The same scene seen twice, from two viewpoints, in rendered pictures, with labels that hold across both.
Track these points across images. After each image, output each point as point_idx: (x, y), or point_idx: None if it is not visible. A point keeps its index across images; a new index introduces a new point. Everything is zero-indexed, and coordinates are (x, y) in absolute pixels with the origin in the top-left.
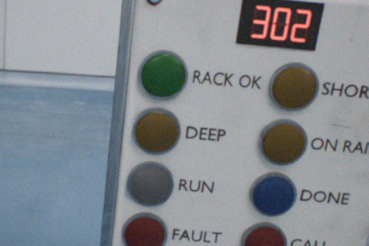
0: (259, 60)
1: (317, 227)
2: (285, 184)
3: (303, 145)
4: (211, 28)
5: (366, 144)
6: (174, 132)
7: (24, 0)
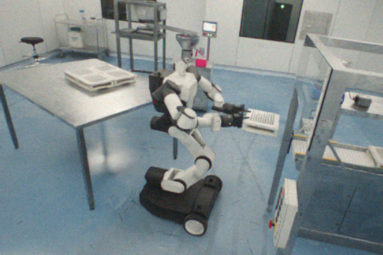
0: (282, 195)
1: (278, 223)
2: (278, 212)
3: (279, 209)
4: (283, 188)
5: (280, 216)
6: (279, 196)
7: None
